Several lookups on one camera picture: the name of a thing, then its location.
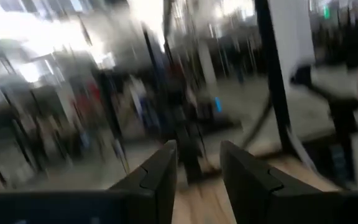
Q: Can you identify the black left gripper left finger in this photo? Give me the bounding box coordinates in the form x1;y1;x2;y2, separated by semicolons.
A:
108;139;178;224

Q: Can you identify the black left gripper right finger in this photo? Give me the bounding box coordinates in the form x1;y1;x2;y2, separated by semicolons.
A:
219;139;323;224

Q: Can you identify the black aluminium table frame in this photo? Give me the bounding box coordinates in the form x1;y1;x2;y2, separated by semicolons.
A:
253;0;295;156

